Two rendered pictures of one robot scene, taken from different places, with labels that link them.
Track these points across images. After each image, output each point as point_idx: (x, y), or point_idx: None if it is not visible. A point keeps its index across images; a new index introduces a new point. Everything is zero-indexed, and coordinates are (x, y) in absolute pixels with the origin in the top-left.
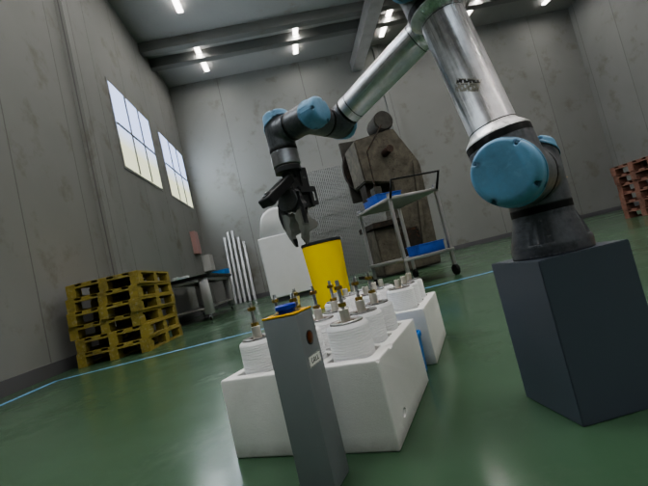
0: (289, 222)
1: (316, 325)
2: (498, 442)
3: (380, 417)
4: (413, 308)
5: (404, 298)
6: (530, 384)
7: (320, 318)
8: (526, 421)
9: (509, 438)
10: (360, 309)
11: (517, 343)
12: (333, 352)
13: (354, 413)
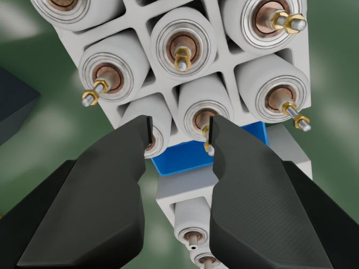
0: (217, 187)
1: (164, 17)
2: (6, 9)
3: None
4: (176, 207)
5: (179, 215)
6: (20, 90)
7: (176, 46)
8: (12, 49)
9: (4, 18)
10: (102, 73)
11: (1, 107)
12: None
13: None
